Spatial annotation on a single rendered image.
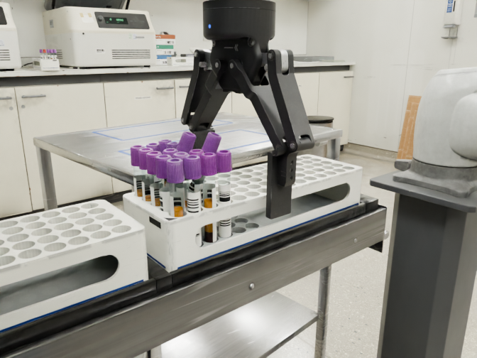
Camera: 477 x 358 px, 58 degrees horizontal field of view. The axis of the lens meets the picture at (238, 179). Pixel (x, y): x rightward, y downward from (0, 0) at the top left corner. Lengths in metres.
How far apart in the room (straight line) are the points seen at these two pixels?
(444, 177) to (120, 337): 0.86
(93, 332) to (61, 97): 2.46
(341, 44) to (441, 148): 3.57
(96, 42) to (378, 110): 2.66
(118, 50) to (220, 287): 2.56
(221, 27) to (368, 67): 3.98
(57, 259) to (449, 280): 0.96
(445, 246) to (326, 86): 3.20
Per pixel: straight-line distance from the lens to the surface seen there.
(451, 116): 1.06
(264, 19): 0.44
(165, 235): 0.40
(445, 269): 1.15
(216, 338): 1.21
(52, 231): 0.40
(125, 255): 0.38
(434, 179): 1.09
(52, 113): 2.78
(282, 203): 0.44
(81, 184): 2.91
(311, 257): 0.52
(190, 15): 3.93
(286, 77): 0.42
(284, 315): 1.30
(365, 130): 4.44
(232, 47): 0.46
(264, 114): 0.42
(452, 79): 1.07
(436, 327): 1.23
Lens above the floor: 1.01
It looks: 17 degrees down
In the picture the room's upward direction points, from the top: straight up
